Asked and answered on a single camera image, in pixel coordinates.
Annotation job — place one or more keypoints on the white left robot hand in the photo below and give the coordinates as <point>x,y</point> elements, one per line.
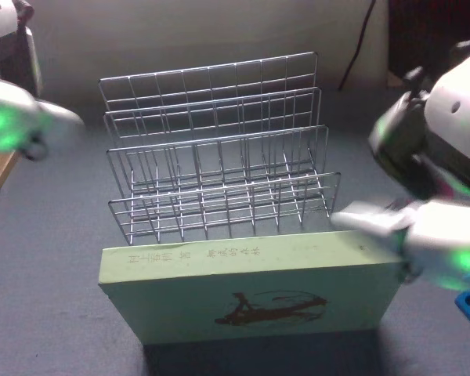
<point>8,113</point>

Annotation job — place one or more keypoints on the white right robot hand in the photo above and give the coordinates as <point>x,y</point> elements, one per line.
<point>454,117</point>

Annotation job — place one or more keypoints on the pale green book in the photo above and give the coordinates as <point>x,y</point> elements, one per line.
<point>203,297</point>

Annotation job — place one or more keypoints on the grey table cloth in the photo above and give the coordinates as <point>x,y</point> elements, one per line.
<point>47,274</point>

